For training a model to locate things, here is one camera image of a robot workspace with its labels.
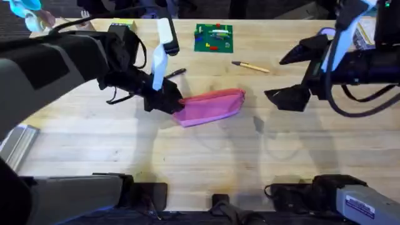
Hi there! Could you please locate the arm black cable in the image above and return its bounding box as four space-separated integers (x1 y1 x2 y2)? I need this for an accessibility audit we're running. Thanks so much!
324 29 400 119
48 5 176 36

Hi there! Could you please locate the person's hand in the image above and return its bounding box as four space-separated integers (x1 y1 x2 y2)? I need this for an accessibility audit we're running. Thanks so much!
24 9 56 33

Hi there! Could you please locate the heap of boxes and papers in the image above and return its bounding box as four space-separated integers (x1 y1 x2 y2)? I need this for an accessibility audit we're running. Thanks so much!
354 16 378 51

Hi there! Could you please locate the light blue object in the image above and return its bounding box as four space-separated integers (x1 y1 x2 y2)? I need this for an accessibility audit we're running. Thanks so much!
2 0 43 19

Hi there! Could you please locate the black pen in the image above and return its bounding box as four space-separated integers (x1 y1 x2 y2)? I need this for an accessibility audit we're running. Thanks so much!
164 67 188 79

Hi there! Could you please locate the left wrist upright plate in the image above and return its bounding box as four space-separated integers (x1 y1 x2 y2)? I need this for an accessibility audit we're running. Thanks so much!
151 17 181 92

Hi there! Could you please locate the wrist upright plate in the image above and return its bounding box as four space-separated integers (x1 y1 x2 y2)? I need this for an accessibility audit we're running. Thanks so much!
151 17 181 92
321 0 378 73

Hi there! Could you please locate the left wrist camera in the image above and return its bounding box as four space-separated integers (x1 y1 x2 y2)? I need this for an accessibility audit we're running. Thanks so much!
107 24 141 48

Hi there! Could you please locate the right wrist upright plate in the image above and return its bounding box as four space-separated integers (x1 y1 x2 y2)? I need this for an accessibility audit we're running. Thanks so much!
321 0 378 73

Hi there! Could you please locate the green board with toy blocks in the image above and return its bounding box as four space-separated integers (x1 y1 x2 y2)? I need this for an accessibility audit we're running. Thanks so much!
193 22 234 54

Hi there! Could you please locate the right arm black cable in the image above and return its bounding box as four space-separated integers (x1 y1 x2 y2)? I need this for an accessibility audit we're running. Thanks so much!
324 29 400 119

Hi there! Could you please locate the yellow pen with dark cap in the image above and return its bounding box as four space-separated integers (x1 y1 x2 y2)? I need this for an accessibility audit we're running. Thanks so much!
231 60 271 74

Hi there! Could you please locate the aluminium profile bar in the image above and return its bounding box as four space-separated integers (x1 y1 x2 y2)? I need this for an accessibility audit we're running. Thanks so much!
0 122 41 172

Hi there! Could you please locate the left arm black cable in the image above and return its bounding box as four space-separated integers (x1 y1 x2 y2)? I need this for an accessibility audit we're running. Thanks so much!
48 5 176 36

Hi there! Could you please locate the pink soft zip bag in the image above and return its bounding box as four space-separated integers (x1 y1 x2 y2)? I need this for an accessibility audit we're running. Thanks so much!
171 87 247 129

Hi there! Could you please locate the yellow box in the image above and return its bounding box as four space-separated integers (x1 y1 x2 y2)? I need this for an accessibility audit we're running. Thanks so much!
110 17 139 33

